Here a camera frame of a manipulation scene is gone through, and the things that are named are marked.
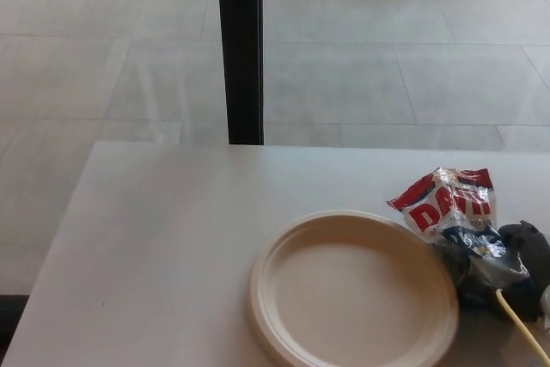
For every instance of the beige round paper plate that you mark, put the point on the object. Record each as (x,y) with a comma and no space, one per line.
(344,294)

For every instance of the red blue sunflower seed bag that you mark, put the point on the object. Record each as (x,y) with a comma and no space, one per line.
(447,212)

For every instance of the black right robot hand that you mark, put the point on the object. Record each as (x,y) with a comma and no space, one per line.
(533,255)

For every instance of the black vertical window post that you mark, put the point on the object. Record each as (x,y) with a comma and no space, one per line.
(240,49)

